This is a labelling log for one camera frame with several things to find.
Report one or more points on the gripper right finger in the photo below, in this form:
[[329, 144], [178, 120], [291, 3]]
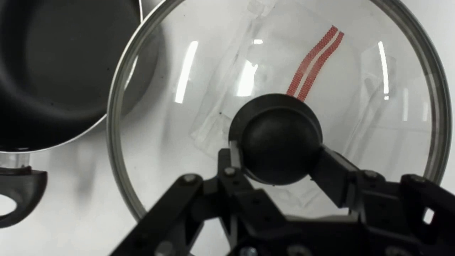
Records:
[[384, 199]]

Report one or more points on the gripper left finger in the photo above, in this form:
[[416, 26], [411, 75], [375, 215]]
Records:
[[167, 217]]

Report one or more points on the glass pot lid black knob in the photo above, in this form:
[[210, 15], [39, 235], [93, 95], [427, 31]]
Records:
[[213, 71]]

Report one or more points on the black pot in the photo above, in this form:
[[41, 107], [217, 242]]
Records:
[[53, 71]]

